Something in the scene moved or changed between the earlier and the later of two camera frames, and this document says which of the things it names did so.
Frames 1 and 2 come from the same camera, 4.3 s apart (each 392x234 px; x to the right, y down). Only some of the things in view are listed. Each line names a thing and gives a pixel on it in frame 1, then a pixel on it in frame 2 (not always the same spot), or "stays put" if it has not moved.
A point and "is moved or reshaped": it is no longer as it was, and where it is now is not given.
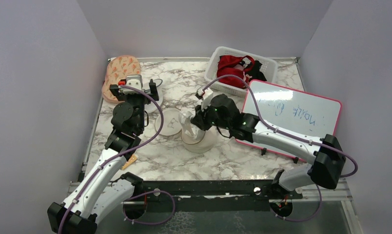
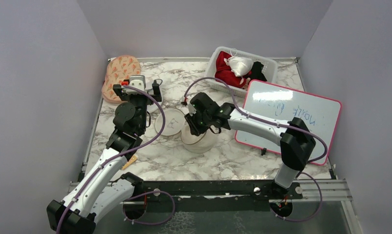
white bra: (185, 115) is moved or reshaped
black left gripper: (124, 97) stays put
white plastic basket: (269, 70) stays put
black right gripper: (199, 119) stays put
